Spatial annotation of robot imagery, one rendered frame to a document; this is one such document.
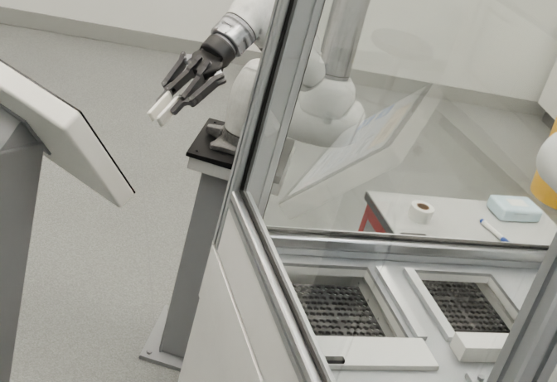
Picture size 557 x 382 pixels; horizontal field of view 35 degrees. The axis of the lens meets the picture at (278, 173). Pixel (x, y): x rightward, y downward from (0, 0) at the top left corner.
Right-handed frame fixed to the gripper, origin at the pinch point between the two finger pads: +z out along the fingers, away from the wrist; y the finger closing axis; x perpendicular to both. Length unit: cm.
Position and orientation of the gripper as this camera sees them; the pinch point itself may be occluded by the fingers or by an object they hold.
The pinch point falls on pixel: (164, 108)
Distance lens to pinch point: 195.2
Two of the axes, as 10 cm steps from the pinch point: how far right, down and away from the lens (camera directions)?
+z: -6.2, 7.3, -3.0
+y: 7.6, 4.6, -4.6
